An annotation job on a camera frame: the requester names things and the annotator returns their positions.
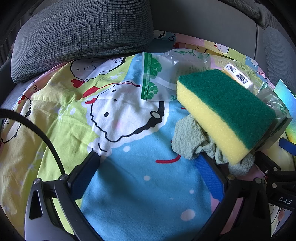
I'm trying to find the pale green cloth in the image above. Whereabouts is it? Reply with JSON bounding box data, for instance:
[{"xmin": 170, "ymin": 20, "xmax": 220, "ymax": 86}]
[{"xmin": 171, "ymin": 115, "xmax": 255, "ymax": 176}]

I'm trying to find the yellow green sponge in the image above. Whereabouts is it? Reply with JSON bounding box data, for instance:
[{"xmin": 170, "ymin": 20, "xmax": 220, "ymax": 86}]
[{"xmin": 176, "ymin": 69, "xmax": 278, "ymax": 165}]

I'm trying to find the grey sofa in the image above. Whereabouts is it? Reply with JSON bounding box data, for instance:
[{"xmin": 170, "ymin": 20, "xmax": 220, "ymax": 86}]
[{"xmin": 0, "ymin": 0, "xmax": 296, "ymax": 112}]

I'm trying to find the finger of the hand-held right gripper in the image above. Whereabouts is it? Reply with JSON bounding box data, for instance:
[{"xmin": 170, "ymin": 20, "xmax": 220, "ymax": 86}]
[
  {"xmin": 279, "ymin": 138, "xmax": 296, "ymax": 156},
  {"xmin": 254, "ymin": 150, "xmax": 296, "ymax": 184}
]

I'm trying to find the white orange tissue pack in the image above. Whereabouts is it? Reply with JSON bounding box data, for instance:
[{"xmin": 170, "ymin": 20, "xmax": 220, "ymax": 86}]
[{"xmin": 223, "ymin": 62, "xmax": 253, "ymax": 91}]

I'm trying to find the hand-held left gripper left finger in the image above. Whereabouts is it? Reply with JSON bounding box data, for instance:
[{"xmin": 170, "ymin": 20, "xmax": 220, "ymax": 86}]
[{"xmin": 24, "ymin": 152, "xmax": 101, "ymax": 241}]

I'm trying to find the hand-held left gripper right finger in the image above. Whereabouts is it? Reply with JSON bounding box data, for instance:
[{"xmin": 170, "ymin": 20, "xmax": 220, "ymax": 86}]
[{"xmin": 194, "ymin": 153, "xmax": 271, "ymax": 241}]

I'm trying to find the black cable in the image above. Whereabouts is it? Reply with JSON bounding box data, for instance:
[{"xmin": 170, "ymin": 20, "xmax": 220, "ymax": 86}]
[{"xmin": 0, "ymin": 108, "xmax": 66, "ymax": 176}]

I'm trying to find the green cardboard box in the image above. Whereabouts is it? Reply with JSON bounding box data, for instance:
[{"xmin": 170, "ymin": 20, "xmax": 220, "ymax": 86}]
[{"xmin": 273, "ymin": 79, "xmax": 296, "ymax": 142}]

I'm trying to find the cartoon printed blanket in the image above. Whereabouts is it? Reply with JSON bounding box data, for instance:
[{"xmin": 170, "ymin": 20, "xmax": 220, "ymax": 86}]
[{"xmin": 0, "ymin": 30, "xmax": 296, "ymax": 241}]

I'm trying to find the grey waffle cushion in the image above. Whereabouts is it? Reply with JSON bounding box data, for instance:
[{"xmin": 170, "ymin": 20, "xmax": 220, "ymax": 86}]
[
  {"xmin": 10, "ymin": 0, "xmax": 154, "ymax": 84},
  {"xmin": 262, "ymin": 9, "xmax": 296, "ymax": 79}
]

